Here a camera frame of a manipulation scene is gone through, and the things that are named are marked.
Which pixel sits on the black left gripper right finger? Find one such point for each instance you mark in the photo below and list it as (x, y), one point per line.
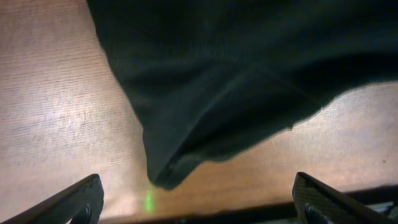
(316, 202)

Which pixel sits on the black t-shirt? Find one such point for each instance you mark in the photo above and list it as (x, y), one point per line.
(210, 79)

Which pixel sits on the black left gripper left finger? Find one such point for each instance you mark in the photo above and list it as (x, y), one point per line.
(80, 203)

